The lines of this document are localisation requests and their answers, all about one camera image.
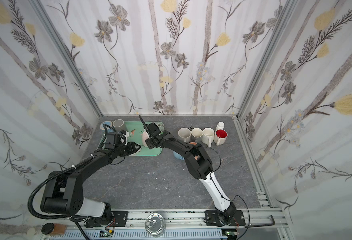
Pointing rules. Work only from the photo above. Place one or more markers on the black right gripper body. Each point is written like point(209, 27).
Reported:
point(151, 132)

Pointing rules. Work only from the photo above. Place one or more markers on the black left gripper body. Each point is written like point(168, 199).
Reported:
point(123, 149)

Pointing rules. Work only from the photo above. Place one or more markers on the pink mug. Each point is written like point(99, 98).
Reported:
point(145, 137)

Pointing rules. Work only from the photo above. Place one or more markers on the blue mug with brown rim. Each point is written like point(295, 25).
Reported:
point(108, 123)

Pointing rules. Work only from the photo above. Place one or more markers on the green plastic tray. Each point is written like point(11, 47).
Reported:
point(136, 132)

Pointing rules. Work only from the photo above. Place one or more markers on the tall dark grey mug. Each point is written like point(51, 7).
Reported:
point(119, 125)

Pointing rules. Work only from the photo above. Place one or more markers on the beige mug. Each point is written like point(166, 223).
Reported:
point(184, 134)

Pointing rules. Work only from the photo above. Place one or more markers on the light blue mug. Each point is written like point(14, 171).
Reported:
point(178, 156)

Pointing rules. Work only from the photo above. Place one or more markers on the white cream mug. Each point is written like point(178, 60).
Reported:
point(208, 136)

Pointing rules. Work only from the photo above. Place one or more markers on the white mug with red inside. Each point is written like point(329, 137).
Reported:
point(220, 137)

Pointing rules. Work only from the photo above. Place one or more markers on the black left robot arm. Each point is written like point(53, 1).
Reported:
point(61, 195)

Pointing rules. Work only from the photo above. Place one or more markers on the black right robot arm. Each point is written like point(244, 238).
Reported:
point(198, 164)

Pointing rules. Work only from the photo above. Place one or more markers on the white plastic bottle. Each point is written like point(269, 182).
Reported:
point(220, 126)

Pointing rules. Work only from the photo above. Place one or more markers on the round metal lid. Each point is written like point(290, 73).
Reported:
point(155, 225)

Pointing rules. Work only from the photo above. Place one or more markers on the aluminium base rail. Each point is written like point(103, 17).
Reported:
point(186, 225)

